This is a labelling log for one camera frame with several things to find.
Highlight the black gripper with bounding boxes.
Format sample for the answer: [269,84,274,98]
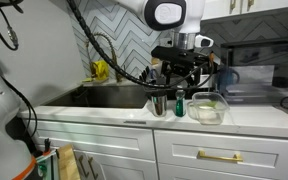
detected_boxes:
[161,52,216,88]

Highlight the bottle with green liquid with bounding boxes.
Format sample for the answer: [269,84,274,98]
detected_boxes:
[174,89,187,118]

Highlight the black steel drying rack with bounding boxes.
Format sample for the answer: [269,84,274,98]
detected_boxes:
[138,66,218,101]

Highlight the stainless steel sink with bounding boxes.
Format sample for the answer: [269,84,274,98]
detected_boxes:
[45,84,150,109]

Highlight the orange utensil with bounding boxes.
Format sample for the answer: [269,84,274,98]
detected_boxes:
[208,51,216,66]

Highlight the stainless steel cup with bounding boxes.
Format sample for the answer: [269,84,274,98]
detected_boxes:
[149,92,169,118]

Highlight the lime green plastic spoon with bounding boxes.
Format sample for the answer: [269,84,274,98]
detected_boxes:
[202,100,219,108]

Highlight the blue translucent pitcher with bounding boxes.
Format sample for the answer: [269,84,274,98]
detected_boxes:
[216,68,241,95]

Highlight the gold spring kitchen faucet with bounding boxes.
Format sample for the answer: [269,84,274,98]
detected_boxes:
[85,32,123,84]

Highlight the grey stacked trays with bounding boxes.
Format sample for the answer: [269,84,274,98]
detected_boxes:
[223,83,288,105]

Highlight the white base cabinet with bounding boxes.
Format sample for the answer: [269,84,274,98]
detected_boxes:
[23,118,288,180]

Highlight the black countertop appliance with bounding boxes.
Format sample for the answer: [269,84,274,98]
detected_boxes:
[219,35,288,89]

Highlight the white upper cabinet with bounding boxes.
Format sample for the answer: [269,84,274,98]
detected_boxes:
[200,0,288,22]

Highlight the light wooden board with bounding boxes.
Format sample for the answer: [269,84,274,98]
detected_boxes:
[56,143,82,180]

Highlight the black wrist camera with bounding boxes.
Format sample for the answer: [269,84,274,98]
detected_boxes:
[150,45,198,58]

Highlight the white wall outlet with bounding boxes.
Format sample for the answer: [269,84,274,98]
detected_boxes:
[159,37,175,48]

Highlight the thick black corrugated hose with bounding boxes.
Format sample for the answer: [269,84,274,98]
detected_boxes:
[65,0,217,90]

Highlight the gold drawer handle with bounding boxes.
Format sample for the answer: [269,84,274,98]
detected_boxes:
[197,150,245,164]

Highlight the white drawer front without handle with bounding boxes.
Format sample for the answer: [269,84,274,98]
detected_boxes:
[27,120,156,161]

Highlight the white drawer front with handle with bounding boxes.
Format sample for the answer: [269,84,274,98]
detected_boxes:
[153,129,288,180]

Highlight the gold cabinet door handle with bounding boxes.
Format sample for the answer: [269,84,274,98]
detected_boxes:
[78,154,87,178]
[87,156,99,180]

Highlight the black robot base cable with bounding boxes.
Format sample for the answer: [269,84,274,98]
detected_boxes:
[0,76,38,138]

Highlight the white teal equipment frame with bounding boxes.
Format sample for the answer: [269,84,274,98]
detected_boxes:
[35,149,61,180]

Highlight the black cable with metal connector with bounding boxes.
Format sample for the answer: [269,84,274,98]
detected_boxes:
[0,0,25,52]

